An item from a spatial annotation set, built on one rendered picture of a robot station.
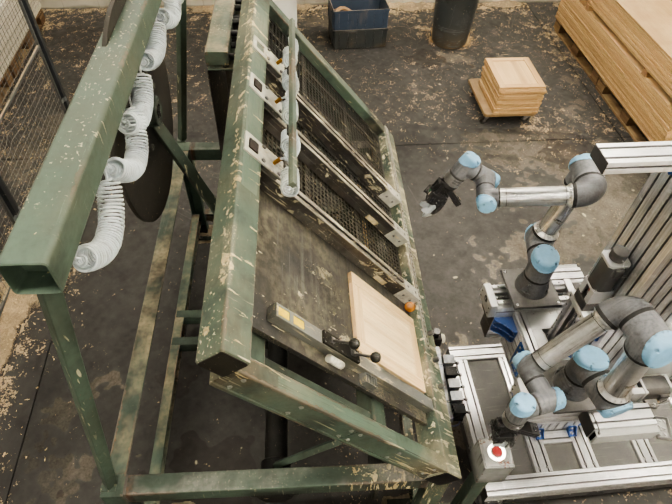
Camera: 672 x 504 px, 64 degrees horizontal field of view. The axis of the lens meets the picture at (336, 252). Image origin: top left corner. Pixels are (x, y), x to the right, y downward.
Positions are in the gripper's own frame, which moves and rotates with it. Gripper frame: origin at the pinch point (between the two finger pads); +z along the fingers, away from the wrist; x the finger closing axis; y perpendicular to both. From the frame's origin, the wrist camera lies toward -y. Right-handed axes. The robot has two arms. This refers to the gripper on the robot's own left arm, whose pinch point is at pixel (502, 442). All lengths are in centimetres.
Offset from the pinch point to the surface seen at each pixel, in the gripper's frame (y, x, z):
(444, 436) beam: 18.1, -8.7, 13.5
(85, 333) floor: 214, -120, 102
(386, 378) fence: 43, -21, -15
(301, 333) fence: 74, -19, -50
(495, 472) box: 0.5, 5.9, 14.7
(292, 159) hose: 76, -60, -88
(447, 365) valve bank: 6, -49, 29
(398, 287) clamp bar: 30, -73, -1
